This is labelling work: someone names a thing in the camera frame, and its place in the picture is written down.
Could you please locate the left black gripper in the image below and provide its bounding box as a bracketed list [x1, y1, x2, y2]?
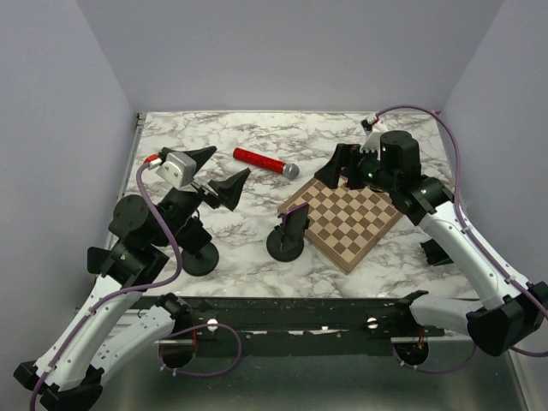
[156, 146, 252, 247]

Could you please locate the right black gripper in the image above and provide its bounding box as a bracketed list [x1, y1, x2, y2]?
[315, 141, 399, 194]

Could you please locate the purple case phone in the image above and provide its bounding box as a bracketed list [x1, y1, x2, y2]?
[280, 202, 309, 252]

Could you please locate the black phone stand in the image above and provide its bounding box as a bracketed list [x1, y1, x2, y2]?
[266, 214, 308, 262]
[176, 217, 219, 277]

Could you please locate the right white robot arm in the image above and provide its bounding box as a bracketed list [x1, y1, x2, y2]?
[314, 131, 547, 356]

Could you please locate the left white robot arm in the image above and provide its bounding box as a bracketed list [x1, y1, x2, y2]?
[14, 146, 250, 410]

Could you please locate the right phone holder black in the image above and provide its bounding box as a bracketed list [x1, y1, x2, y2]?
[420, 239, 453, 266]

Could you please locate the wooden chessboard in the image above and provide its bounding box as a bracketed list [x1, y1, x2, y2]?
[277, 177, 402, 273]

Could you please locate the red toy microphone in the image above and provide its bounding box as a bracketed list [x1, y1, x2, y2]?
[233, 148, 300, 180]

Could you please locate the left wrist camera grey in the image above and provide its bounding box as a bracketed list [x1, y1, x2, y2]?
[156, 152, 197, 189]

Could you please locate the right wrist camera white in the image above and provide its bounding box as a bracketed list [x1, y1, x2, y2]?
[360, 113, 388, 152]

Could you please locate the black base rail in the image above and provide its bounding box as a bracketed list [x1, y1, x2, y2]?
[140, 295, 446, 356]

